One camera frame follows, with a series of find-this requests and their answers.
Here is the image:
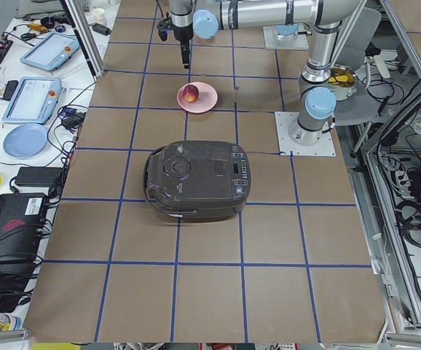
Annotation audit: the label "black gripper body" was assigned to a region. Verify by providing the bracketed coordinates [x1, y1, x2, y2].
[158, 12, 192, 40]

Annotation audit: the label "red apple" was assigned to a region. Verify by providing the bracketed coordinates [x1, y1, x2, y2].
[182, 84, 200, 104]

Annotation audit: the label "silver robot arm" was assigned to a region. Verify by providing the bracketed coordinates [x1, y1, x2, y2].
[157, 1, 362, 81]
[288, 22, 341, 147]

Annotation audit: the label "pink plate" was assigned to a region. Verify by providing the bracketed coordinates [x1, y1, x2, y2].
[176, 82, 218, 114]

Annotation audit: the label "steel bowl yellow contents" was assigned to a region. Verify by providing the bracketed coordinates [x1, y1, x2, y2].
[328, 65, 357, 101]

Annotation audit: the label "blue plate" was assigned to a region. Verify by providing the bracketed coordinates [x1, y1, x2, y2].
[3, 123, 47, 158]

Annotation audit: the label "far teach pendant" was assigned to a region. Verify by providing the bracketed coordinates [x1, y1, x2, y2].
[20, 33, 80, 71]

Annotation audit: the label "teach pendant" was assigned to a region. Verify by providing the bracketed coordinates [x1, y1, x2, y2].
[20, 33, 80, 71]
[1, 77, 62, 125]

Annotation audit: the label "dark brown rice cooker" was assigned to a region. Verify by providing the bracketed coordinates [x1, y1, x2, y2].
[143, 140, 251, 219]

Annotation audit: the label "near teach pendant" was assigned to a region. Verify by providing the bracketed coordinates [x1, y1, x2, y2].
[1, 77, 62, 125]

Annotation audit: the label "black power adapter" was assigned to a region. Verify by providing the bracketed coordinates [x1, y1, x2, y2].
[15, 167, 62, 187]

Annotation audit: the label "black laptop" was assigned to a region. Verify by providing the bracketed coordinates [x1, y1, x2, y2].
[0, 193, 47, 262]

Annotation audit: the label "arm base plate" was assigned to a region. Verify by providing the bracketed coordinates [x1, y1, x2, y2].
[263, 23, 309, 51]
[275, 112, 336, 157]

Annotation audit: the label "aluminium frame post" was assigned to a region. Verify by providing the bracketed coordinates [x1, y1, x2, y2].
[60, 0, 105, 78]

